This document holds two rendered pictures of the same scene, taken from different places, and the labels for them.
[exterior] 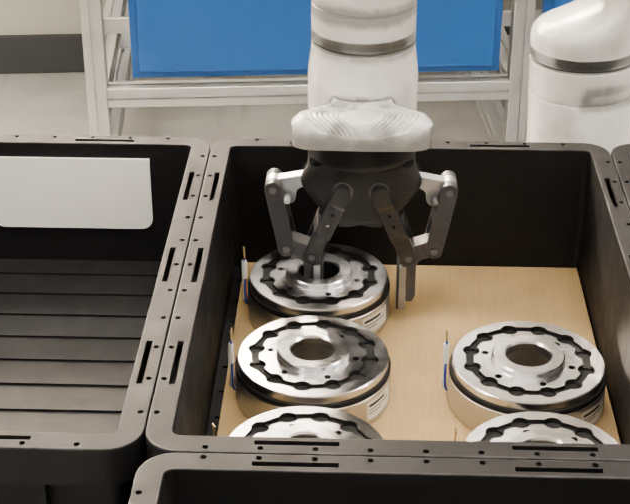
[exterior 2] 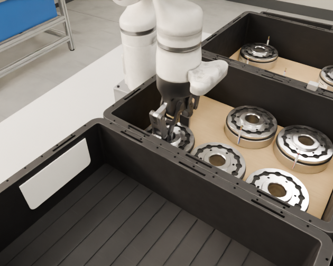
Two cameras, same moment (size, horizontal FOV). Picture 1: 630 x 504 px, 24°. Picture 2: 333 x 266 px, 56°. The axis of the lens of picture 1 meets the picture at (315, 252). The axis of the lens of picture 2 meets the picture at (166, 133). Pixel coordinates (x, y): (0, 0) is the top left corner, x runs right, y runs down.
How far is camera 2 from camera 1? 0.78 m
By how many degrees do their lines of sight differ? 47
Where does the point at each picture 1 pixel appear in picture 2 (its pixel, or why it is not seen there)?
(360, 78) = (197, 57)
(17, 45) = not seen: outside the picture
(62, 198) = (56, 178)
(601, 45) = (154, 21)
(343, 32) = (192, 41)
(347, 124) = (213, 76)
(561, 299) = (204, 100)
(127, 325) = (130, 201)
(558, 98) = (144, 44)
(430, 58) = not seen: outside the picture
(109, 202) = (74, 165)
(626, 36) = not seen: hidden behind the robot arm
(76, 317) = (109, 215)
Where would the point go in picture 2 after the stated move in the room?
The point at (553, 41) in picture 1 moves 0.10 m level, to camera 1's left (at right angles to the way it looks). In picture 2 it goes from (139, 26) to (111, 41)
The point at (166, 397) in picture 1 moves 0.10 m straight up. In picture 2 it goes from (299, 212) to (327, 159)
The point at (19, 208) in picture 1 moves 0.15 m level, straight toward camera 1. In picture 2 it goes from (40, 196) to (127, 227)
